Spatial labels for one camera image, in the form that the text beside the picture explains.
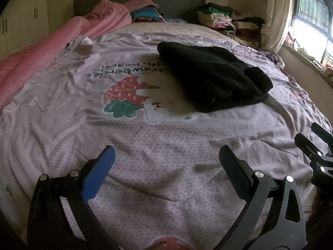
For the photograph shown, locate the black long-sleeve sweatshirt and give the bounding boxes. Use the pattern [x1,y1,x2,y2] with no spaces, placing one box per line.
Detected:
[157,42,273,113]

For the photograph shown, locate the bag of clothes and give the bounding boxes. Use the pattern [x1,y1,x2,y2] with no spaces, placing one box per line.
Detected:
[265,52,285,69]

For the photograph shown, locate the pile of folded clothes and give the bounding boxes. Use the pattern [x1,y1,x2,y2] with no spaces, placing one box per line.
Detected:
[196,3,265,49]

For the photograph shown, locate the folded colourful striped clothes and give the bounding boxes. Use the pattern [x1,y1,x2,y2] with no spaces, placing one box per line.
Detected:
[130,6,164,22]

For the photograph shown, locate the lilac strawberry print duvet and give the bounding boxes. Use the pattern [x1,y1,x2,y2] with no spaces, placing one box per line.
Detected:
[1,33,332,249]

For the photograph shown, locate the window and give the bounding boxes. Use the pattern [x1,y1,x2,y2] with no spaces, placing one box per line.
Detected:
[284,0,333,84]

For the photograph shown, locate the cream curtain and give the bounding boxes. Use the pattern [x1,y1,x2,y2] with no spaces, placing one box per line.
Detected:
[261,0,293,53]

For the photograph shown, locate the beige bed sheet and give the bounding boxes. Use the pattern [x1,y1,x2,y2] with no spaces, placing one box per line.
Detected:
[119,23,232,41]

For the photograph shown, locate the pink quilt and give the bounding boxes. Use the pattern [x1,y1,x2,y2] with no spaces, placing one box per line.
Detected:
[1,0,132,110]

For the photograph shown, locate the cream wardrobe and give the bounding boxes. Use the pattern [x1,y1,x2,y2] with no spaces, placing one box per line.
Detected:
[1,0,49,59]

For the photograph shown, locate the pink pillow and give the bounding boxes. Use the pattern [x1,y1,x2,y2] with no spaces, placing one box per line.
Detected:
[123,0,159,13]

